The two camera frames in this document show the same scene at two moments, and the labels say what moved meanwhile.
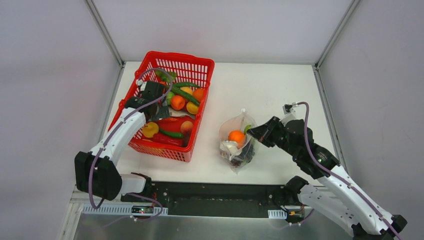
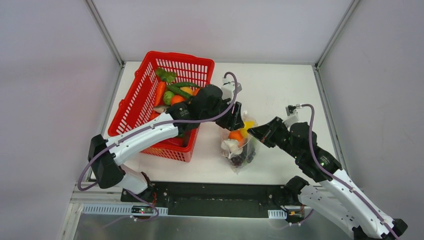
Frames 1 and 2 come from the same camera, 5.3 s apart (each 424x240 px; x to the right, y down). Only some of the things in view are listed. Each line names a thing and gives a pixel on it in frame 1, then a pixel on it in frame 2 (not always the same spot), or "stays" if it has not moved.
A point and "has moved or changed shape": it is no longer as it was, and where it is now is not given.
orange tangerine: [197, 93] stays
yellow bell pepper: [150, 129] has moved or changed shape
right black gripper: [268, 131] stays
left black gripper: [161, 111] -> [230, 116]
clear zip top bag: [237, 147] stays
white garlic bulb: [231, 147] stays
